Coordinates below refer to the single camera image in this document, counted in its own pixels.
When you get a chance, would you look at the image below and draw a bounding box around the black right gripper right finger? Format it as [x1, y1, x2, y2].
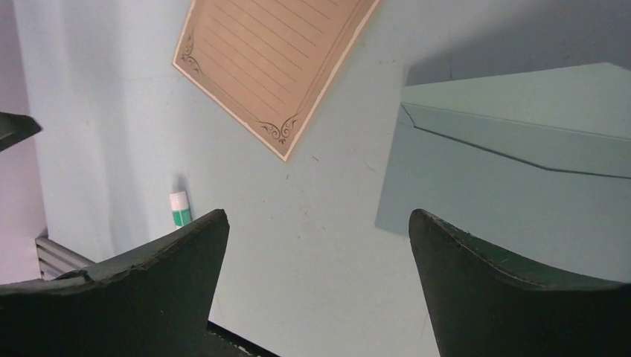
[409, 209, 630, 356]

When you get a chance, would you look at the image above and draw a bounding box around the green white glue stick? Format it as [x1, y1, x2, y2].
[169, 191, 193, 228]

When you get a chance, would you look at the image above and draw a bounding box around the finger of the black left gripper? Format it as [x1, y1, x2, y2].
[0, 112, 42, 151]

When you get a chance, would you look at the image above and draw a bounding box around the aluminium frame rail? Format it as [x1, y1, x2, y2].
[35, 236, 95, 280]

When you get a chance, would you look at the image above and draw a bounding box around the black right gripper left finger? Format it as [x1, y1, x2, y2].
[1, 209, 230, 356]

